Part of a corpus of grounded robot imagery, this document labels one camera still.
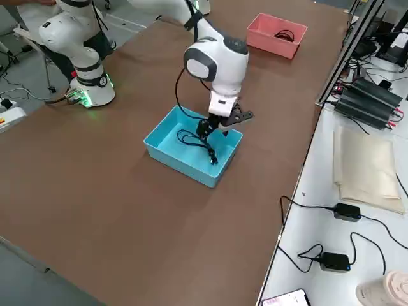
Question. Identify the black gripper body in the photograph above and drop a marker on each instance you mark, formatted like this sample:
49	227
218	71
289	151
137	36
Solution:
223	121

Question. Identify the person's forearm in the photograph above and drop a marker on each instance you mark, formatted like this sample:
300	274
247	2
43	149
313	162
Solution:
41	2

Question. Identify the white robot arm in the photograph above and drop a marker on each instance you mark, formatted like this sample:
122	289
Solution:
223	63

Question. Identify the blue plastic box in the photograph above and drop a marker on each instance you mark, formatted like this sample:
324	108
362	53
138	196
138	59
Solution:
191	159

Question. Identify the pink plastic box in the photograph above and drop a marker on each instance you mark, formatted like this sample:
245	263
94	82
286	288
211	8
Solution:
271	48

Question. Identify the white control box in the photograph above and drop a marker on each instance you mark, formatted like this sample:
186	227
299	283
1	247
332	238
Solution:
12	118

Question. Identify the black finned power supply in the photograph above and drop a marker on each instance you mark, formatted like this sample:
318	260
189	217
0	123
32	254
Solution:
363	113
376	92

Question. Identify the beige folded cloth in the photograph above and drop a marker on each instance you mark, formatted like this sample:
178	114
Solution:
366	169

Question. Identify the black power adapter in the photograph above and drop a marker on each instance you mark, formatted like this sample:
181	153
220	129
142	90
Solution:
347	211
334	261

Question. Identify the small black phone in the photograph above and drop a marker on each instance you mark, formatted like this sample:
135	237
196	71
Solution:
385	84

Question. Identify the black desktop equipment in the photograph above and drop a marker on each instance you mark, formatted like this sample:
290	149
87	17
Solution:
393	48

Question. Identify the smartphone with lit screen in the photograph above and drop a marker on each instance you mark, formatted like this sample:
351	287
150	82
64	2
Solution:
287	299

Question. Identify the white power strip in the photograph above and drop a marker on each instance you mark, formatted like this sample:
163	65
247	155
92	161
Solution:
6	102

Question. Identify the beige round container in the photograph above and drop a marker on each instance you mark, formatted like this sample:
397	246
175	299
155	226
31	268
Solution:
385	290

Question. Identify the aluminium frame post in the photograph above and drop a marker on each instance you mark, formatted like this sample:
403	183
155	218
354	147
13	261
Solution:
341	57

